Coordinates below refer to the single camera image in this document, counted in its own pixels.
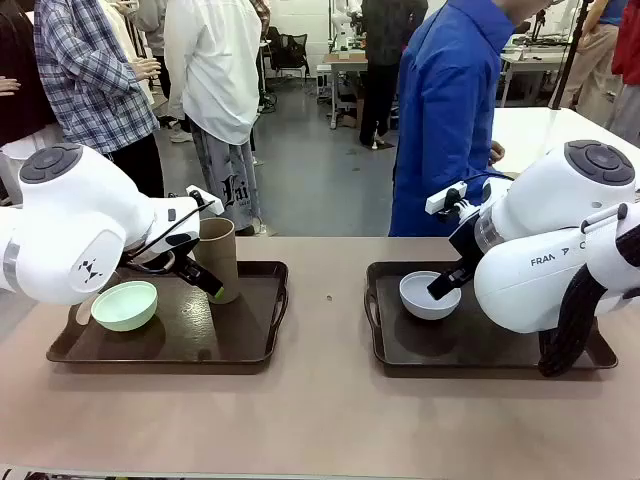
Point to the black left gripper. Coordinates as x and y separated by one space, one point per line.
186 267

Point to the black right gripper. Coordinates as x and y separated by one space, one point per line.
464 250

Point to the white bowl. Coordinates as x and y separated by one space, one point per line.
430 310

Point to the tall brown cup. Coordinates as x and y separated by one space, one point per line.
215 250

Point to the person's left forearm blue sleeve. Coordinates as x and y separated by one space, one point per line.
482 115

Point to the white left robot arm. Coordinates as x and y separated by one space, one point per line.
75 225

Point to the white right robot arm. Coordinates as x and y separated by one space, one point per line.
550 210

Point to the dark brown plastic tray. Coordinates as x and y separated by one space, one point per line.
200 325
450 350

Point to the person's left hand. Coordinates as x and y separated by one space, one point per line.
498 153

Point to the plaid bystander's hand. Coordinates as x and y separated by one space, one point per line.
147 69

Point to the black-clothed bystander's hand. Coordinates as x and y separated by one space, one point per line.
9 86

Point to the pale green bowl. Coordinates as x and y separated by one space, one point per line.
125 305

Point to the person in blue coat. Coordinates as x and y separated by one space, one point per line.
440 125

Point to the white table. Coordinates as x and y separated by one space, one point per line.
550 130

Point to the bystander in white shirt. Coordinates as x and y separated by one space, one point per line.
215 65

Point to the bystander in dark jacket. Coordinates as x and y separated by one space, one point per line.
382 60

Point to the white workbench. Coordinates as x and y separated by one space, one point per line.
535 60

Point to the brown-topped desk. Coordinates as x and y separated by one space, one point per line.
345 62

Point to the bystander in plaid shirt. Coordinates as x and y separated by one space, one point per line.
90 75

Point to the black office chair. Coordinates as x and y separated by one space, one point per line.
290 50

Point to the black tripod pole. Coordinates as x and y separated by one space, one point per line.
570 55

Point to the bystander in beige top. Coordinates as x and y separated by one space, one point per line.
125 30

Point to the bystander in khaki trousers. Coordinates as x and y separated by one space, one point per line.
595 50

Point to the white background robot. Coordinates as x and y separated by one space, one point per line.
342 25

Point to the bystander in red jacket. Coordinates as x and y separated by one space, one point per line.
627 60

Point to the bystander in black clothes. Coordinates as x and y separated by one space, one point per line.
20 50

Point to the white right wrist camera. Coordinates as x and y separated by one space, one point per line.
445 197

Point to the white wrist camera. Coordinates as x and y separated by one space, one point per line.
202 196
445 197

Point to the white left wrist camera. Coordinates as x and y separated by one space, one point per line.
202 196

